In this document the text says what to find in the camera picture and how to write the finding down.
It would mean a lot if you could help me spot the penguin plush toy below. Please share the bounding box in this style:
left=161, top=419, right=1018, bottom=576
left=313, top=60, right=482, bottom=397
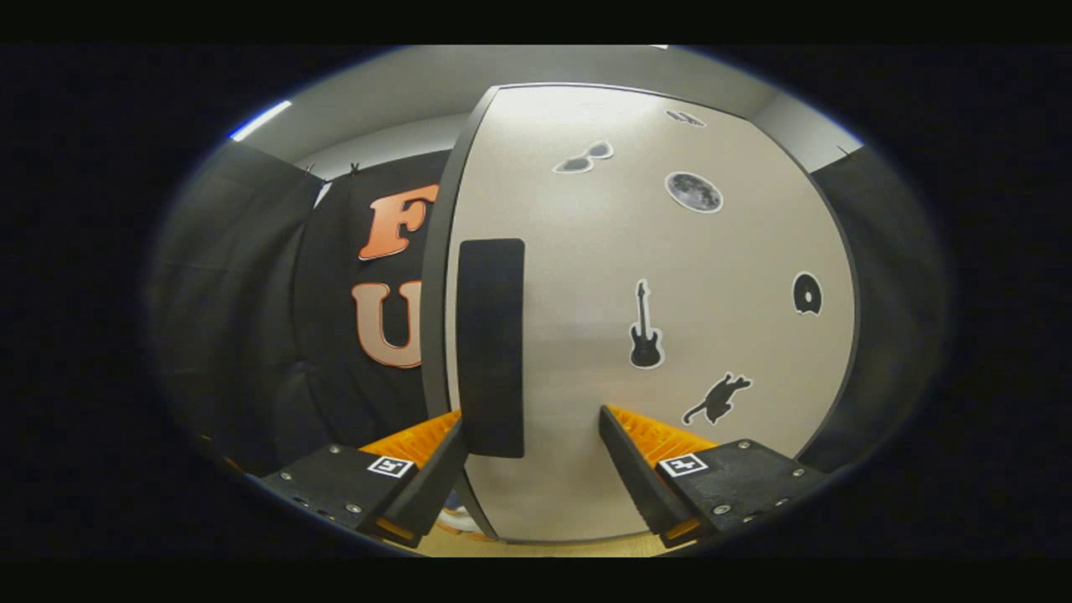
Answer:
left=434, top=492, right=488, bottom=537

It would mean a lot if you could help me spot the grey cabinet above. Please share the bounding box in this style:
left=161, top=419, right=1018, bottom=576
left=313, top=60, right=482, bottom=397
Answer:
left=419, top=84, right=503, bottom=541

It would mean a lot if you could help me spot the black door handle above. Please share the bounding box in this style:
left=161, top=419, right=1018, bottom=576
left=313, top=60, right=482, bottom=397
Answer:
left=456, top=239, right=527, bottom=459

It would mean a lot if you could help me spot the black backdrop cloth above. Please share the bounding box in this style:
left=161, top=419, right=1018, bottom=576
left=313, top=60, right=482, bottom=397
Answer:
left=147, top=138, right=947, bottom=478

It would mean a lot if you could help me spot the beige cabinet door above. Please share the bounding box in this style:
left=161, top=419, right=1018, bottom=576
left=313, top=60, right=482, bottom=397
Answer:
left=444, top=82, right=862, bottom=544

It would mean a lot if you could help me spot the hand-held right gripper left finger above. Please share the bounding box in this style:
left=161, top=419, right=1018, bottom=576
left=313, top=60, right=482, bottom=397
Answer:
left=255, top=410, right=470, bottom=549

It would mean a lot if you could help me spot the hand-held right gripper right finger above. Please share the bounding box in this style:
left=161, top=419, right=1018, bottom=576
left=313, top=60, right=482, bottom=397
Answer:
left=598, top=405, right=830, bottom=549

